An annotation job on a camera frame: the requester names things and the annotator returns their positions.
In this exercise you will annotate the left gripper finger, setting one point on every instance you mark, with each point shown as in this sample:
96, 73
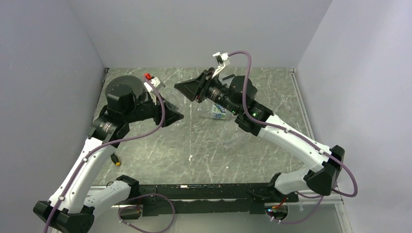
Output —
172, 115
170, 106

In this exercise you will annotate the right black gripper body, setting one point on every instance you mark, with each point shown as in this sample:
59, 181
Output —
206, 84

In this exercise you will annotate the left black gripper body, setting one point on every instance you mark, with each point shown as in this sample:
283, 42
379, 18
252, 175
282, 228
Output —
157, 115

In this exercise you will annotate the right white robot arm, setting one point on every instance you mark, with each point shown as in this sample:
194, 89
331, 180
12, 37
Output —
236, 94

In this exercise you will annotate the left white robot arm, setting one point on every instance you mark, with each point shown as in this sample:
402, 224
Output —
69, 209

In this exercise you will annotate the labelled water bottle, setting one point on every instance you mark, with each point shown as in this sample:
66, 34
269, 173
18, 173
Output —
213, 111

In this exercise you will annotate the black spool disc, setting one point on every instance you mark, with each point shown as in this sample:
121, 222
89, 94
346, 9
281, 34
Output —
126, 87

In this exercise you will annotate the yellow tipped screwdriver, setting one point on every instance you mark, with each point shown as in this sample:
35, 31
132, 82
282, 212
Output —
115, 160

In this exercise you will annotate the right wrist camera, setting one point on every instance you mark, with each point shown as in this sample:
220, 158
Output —
222, 59

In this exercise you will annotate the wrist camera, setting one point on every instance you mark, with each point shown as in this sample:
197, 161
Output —
222, 59
155, 82

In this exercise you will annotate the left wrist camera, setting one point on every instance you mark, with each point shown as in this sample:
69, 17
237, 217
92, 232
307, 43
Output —
155, 82

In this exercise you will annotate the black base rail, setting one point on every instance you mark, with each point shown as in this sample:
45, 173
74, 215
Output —
254, 198

